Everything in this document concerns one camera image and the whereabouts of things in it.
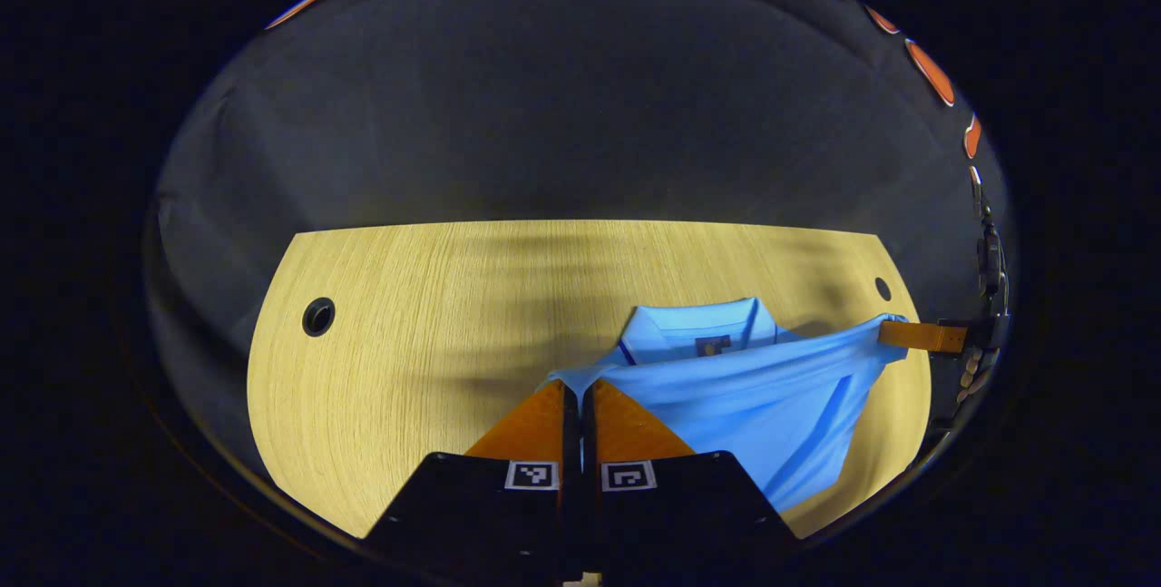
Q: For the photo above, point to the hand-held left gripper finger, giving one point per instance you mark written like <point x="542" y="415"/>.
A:
<point x="571" y="424"/>
<point x="590" y="424"/>

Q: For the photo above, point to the light blue T-shirt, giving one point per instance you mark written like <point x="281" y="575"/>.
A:
<point x="753" y="387"/>

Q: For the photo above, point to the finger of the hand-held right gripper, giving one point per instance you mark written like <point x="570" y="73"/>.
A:
<point x="916" y="336"/>

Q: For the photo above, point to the black backdrop cloth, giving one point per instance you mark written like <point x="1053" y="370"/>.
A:
<point x="544" y="97"/>

